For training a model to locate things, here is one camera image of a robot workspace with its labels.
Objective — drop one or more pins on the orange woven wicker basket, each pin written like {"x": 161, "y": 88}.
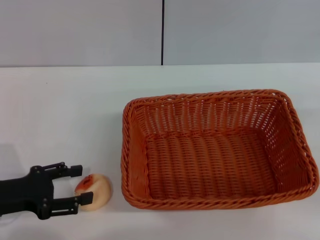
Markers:
{"x": 212, "y": 162}

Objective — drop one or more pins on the round bread bun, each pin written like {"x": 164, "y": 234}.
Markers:
{"x": 102, "y": 188}

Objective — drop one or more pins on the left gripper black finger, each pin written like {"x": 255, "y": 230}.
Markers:
{"x": 72, "y": 170}
{"x": 75, "y": 201}

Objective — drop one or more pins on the black vertical wall panel strip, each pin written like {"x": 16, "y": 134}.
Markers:
{"x": 162, "y": 32}

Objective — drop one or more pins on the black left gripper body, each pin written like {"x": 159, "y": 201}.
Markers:
{"x": 30, "y": 192}

